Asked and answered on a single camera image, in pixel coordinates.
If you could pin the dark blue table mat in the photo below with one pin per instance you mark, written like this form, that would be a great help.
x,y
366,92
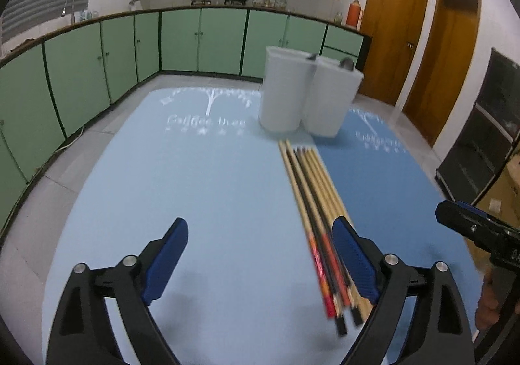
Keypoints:
x,y
386,186

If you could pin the white figurine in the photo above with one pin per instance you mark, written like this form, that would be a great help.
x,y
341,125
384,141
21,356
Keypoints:
x,y
134,2

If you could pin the black shelf unit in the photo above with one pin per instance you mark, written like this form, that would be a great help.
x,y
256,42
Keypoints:
x,y
483,125

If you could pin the cardboard box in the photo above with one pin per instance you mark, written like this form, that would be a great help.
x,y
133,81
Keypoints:
x,y
501,190

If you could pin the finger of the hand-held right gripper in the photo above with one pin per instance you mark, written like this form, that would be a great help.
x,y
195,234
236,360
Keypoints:
x,y
463,220

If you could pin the bundle of mixed chopsticks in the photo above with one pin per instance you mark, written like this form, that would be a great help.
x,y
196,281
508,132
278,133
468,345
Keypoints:
x,y
315,202

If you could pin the bottles beside sink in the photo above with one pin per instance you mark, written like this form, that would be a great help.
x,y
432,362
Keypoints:
x,y
89,14

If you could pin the orange thermos flask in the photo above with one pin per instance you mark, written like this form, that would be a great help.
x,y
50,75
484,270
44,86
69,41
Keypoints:
x,y
354,14

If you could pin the row of glass jars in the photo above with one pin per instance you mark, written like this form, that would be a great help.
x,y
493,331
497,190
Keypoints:
x,y
270,1

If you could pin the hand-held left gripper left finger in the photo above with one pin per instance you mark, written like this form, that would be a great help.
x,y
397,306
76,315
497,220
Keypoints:
x,y
168,263

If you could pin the white plastic utensil holder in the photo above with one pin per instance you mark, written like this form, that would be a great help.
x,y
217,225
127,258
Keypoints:
x,y
329,101
282,88

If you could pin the light blue table mat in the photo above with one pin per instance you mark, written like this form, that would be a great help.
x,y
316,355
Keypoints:
x,y
203,186

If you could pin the green lower kitchen cabinets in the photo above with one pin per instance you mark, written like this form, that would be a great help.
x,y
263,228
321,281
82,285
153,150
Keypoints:
x,y
122,52

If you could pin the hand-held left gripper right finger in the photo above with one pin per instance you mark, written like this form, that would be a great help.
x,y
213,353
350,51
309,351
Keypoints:
x,y
353,255

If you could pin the small glass jar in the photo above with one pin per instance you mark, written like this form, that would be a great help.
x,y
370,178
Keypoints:
x,y
338,18

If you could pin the person's right hand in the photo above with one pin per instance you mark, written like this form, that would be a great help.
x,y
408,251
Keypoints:
x,y
487,304

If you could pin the wooden door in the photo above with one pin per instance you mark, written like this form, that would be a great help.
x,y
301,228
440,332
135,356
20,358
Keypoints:
x,y
390,32
443,72

